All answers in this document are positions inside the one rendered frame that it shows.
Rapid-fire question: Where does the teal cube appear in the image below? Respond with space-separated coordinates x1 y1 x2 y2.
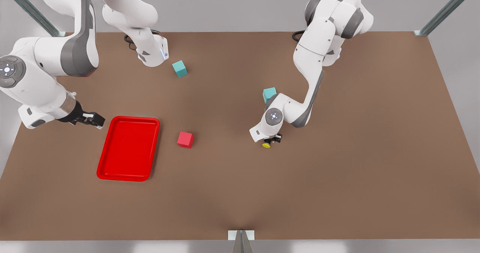
172 60 188 78
262 87 278 104

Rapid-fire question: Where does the red rectangular tray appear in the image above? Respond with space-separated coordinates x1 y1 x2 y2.
96 116 161 182

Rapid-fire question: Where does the red cube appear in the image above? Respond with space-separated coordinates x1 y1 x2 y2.
177 131 195 149

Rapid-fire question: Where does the silver frame post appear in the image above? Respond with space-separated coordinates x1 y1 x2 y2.
228 230 255 253
413 0 480 37
0 0 67 38

